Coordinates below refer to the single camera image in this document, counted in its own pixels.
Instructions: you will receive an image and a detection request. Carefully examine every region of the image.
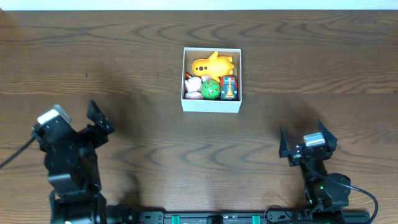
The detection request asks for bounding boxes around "green number ball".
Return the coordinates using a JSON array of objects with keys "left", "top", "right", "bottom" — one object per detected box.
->
[{"left": 201, "top": 80, "right": 221, "bottom": 100}]

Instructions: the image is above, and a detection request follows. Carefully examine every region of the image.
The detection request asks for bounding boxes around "red toy fire truck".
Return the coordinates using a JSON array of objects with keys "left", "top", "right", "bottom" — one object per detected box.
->
[{"left": 220, "top": 76, "right": 238, "bottom": 101}]

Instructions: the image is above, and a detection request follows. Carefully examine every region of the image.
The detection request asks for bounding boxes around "pink pig toy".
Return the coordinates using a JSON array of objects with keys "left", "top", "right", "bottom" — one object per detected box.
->
[{"left": 184, "top": 72, "right": 204, "bottom": 100}]

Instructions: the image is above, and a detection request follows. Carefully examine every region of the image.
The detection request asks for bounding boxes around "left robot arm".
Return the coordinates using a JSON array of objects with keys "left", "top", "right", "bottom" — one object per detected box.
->
[{"left": 32, "top": 100, "right": 114, "bottom": 223}]

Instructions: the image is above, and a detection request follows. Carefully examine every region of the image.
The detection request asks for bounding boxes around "white cardboard box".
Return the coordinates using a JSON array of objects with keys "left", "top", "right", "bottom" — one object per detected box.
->
[{"left": 180, "top": 47, "right": 242, "bottom": 113}]

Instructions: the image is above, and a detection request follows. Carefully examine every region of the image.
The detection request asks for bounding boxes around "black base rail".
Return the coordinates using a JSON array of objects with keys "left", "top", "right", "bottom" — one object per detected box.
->
[{"left": 105, "top": 205, "right": 371, "bottom": 224}]

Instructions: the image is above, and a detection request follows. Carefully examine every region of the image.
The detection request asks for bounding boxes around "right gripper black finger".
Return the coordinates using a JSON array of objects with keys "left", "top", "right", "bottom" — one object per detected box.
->
[
  {"left": 279, "top": 127, "right": 295, "bottom": 158},
  {"left": 318, "top": 119, "right": 337, "bottom": 146}
]

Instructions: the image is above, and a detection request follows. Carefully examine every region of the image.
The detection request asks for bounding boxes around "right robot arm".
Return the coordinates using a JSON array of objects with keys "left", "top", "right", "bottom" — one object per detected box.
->
[{"left": 279, "top": 121, "right": 351, "bottom": 219}]

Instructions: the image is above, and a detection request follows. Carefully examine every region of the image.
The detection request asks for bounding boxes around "orange duck toy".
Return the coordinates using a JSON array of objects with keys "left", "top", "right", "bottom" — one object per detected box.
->
[{"left": 192, "top": 50, "right": 234, "bottom": 83}]

